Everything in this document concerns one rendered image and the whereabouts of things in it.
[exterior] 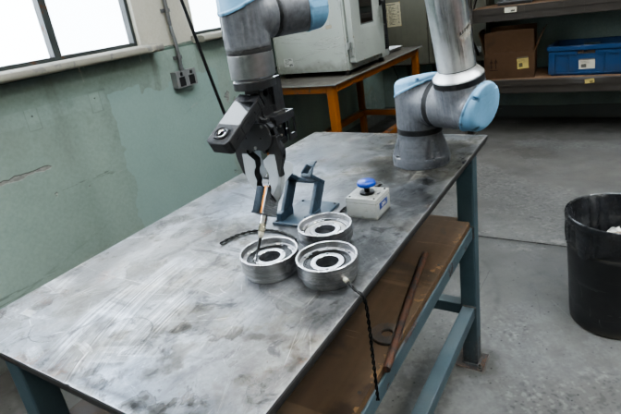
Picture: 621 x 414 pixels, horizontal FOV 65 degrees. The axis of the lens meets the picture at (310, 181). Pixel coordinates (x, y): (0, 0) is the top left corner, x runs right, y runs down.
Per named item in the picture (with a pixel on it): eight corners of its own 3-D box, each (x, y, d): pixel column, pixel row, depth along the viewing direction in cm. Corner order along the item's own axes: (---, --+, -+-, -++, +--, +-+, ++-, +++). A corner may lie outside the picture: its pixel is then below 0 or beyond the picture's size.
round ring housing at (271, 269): (273, 292, 81) (269, 271, 80) (231, 277, 88) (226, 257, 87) (312, 262, 89) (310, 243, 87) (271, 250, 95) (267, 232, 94)
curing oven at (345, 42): (360, 75, 296) (348, -42, 274) (278, 79, 328) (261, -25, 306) (398, 58, 344) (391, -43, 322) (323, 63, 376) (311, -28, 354)
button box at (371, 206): (378, 220, 101) (375, 199, 100) (347, 216, 105) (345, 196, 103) (393, 204, 108) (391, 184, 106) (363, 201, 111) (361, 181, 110)
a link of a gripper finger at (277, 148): (292, 174, 83) (279, 124, 81) (286, 176, 82) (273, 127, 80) (270, 175, 86) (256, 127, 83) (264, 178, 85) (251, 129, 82)
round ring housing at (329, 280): (288, 274, 86) (285, 254, 84) (338, 254, 90) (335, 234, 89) (318, 301, 77) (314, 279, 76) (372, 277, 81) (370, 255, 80)
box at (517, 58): (544, 77, 374) (545, 26, 361) (477, 80, 397) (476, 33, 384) (546, 67, 407) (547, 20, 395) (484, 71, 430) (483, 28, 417)
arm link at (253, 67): (254, 54, 75) (213, 58, 79) (260, 84, 76) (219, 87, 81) (281, 47, 81) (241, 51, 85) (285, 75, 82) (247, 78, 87)
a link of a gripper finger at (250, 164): (279, 189, 92) (275, 143, 88) (261, 202, 87) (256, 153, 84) (265, 187, 93) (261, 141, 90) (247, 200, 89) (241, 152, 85)
